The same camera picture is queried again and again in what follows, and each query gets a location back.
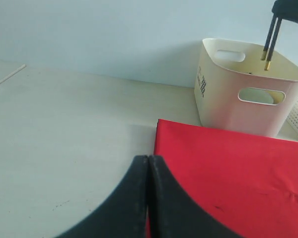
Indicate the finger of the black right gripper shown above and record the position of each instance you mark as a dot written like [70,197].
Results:
[286,9]

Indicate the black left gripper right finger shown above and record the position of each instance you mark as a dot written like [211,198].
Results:
[189,199]

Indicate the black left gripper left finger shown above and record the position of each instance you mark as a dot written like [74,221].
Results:
[123,213]

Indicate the dark wooden chopstick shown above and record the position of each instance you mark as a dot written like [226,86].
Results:
[272,44]
[269,37]

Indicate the red tablecloth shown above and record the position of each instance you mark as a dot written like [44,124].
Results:
[263,170]

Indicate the cream plastic tub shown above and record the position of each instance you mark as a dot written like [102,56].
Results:
[234,92]

